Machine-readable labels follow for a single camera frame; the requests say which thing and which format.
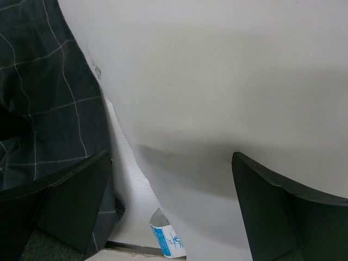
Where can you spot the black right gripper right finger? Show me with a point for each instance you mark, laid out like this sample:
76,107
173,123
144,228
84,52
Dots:
286,220

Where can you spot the white pillow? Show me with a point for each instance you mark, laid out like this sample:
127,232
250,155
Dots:
192,82

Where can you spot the dark grey checked pillowcase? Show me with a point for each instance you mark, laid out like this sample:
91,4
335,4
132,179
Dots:
52,110

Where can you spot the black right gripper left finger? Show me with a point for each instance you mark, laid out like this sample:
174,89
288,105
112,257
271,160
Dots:
53,218

